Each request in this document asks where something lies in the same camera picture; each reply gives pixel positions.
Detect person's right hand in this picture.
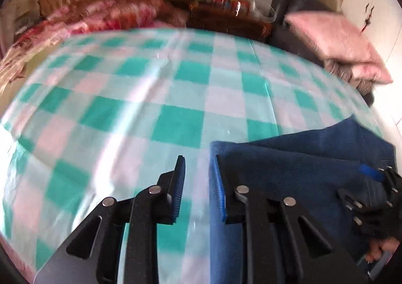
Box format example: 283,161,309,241
365,236,400,265

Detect dark wooden nightstand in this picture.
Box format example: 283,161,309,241
187,1,274,42

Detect large pink floral pillow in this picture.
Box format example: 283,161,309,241
284,10,379,64

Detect teal white checked tablecloth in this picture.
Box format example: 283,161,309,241
0,28,387,278

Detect red hanging knot ornament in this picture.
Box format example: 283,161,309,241
361,4,376,33

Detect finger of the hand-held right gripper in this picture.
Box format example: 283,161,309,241
360,164,402,199
337,188,366,214

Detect small pink floral pillow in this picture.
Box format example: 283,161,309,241
352,48,394,85

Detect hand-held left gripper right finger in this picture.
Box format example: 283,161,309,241
213,154,368,284

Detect blue denim pants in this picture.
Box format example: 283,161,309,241
209,116,396,284

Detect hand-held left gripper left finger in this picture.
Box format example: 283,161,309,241
38,155,186,284

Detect red floral blanket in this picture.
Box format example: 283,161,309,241
0,0,189,83

